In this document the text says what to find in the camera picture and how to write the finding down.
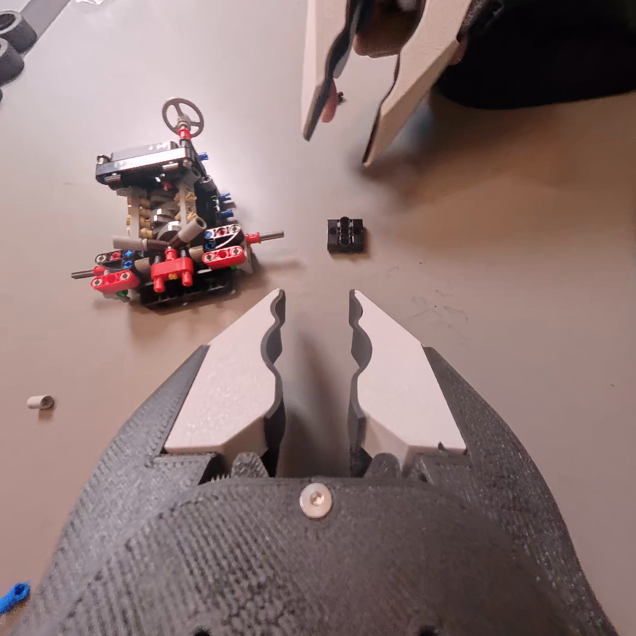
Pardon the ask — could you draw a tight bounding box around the person's right hand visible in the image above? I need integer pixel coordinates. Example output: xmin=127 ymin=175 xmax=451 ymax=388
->
xmin=322 ymin=7 xmax=414 ymax=123

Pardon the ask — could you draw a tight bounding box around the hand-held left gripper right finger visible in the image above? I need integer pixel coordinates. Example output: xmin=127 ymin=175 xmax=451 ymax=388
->
xmin=348 ymin=290 xmax=468 ymax=478

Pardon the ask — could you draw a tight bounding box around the partly built lego car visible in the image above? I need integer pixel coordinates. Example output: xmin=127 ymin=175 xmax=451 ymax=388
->
xmin=71 ymin=97 xmax=285 ymax=310

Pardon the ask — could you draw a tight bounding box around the black rubber lego tire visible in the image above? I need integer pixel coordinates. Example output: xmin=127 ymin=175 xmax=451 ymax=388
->
xmin=0 ymin=12 xmax=39 ymax=54
xmin=0 ymin=37 xmax=26 ymax=86

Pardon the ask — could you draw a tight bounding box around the black square lego frame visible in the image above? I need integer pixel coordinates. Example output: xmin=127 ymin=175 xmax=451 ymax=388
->
xmin=326 ymin=217 xmax=367 ymax=254

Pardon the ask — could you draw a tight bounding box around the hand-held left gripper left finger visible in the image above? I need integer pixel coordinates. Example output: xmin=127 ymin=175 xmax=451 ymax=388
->
xmin=164 ymin=289 xmax=287 ymax=478

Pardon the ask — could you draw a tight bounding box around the blue lego pin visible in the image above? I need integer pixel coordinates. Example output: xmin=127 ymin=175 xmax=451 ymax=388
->
xmin=0 ymin=582 xmax=31 ymax=615

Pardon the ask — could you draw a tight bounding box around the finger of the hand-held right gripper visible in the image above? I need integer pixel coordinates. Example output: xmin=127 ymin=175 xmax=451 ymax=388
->
xmin=301 ymin=0 xmax=369 ymax=142
xmin=362 ymin=0 xmax=474 ymax=168

